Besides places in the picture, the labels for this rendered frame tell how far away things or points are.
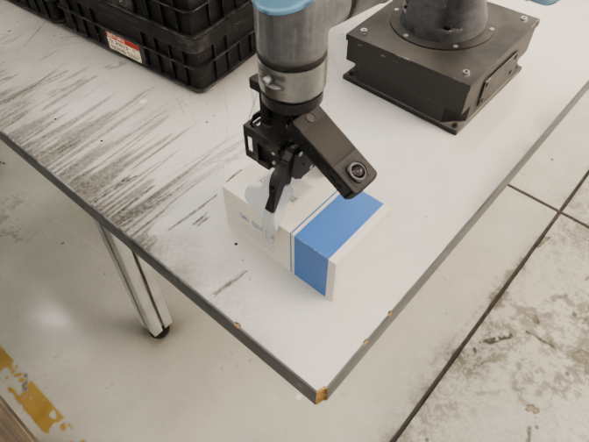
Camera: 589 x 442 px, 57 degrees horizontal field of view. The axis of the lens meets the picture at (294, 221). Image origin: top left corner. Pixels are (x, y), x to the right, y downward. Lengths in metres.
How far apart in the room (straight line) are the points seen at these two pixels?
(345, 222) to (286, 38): 0.27
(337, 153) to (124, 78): 0.60
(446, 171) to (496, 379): 0.75
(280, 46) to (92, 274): 1.26
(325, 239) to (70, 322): 1.07
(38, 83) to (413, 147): 0.71
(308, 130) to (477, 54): 0.45
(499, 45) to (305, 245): 0.53
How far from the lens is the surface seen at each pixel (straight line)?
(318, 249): 0.68
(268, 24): 0.55
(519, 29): 1.09
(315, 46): 0.56
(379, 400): 1.45
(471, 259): 1.72
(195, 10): 0.97
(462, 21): 1.01
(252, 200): 0.70
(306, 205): 0.72
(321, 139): 0.62
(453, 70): 0.96
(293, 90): 0.58
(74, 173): 0.96
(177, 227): 0.83
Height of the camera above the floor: 1.34
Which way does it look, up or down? 51 degrees down
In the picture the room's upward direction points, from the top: straight up
